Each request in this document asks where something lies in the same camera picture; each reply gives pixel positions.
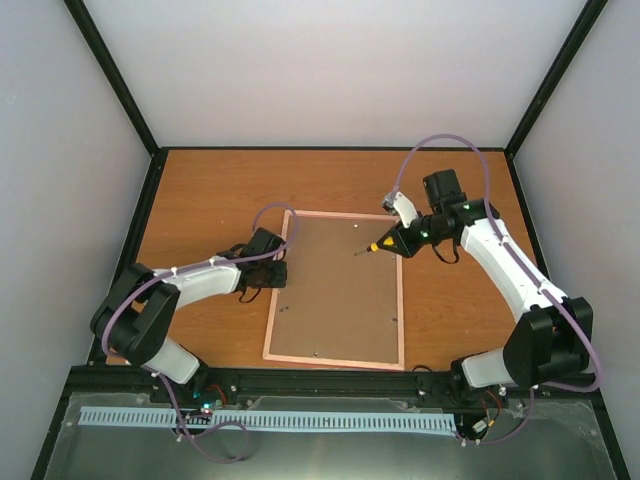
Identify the yellow handled screwdriver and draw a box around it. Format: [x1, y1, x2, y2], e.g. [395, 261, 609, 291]
[354, 236, 397, 256]

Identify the pink wooden picture frame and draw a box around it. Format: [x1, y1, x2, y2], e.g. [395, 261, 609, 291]
[262, 210, 405, 371]

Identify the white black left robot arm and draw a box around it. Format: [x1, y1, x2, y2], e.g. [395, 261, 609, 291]
[90, 228, 287, 403]

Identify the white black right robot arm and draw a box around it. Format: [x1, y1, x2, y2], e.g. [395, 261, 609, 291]
[368, 169, 593, 390]

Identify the clear acrylic front panel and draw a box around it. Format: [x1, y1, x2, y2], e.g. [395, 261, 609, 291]
[38, 394, 626, 479]

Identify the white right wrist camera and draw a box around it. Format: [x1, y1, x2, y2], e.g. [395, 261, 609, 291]
[382, 191, 418, 228]

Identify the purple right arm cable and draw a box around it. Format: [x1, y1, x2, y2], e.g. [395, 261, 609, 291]
[388, 133, 604, 447]

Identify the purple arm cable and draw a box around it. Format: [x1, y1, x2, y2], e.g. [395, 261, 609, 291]
[388, 133, 604, 447]
[102, 201, 301, 462]

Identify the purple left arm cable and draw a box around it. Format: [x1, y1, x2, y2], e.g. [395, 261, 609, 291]
[102, 201, 301, 462]

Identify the black aluminium enclosure frame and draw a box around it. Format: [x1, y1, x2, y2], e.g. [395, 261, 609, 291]
[29, 0, 640, 480]

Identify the light blue slotted cable duct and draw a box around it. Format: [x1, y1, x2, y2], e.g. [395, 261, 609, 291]
[77, 406, 456, 436]

